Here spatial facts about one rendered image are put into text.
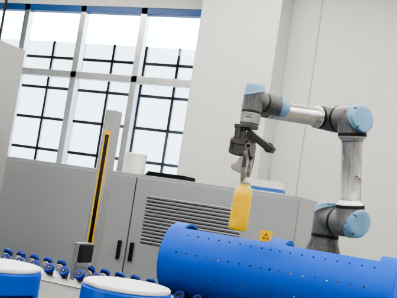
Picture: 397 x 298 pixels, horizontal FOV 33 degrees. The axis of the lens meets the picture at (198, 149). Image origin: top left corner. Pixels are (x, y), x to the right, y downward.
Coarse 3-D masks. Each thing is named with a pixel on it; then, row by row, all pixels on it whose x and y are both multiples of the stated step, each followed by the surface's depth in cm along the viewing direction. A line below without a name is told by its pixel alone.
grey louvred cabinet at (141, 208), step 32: (32, 160) 470; (32, 192) 465; (64, 192) 455; (128, 192) 438; (160, 192) 430; (192, 192) 422; (224, 192) 414; (256, 192) 408; (0, 224) 471; (32, 224) 461; (64, 224) 452; (128, 224) 435; (160, 224) 426; (224, 224) 411; (256, 224) 404; (288, 224) 397; (0, 256) 468; (64, 256) 449; (128, 256) 429
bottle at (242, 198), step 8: (240, 184) 246; (248, 184) 246; (240, 192) 244; (248, 192) 244; (240, 200) 243; (248, 200) 244; (232, 208) 245; (240, 208) 243; (248, 208) 244; (232, 216) 244; (240, 216) 243; (248, 216) 245; (232, 224) 243; (240, 224) 243
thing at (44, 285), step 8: (56, 272) 298; (40, 288) 278; (48, 288) 276; (56, 288) 275; (64, 288) 274; (72, 288) 273; (40, 296) 276; (48, 296) 275; (56, 296) 274; (64, 296) 272; (72, 296) 271
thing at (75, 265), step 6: (78, 246) 282; (84, 246) 283; (90, 246) 287; (78, 252) 282; (84, 252) 284; (90, 252) 288; (72, 258) 283; (78, 258) 282; (84, 258) 284; (90, 258) 289; (72, 264) 282; (78, 264) 283; (84, 264) 288; (72, 270) 282; (84, 270) 288; (72, 276) 282; (84, 276) 289
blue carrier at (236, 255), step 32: (192, 224) 269; (160, 256) 257; (192, 256) 253; (224, 256) 248; (256, 256) 245; (288, 256) 242; (320, 256) 239; (384, 256) 238; (192, 288) 254; (224, 288) 247; (256, 288) 242; (288, 288) 237; (320, 288) 233; (352, 288) 229; (384, 288) 225
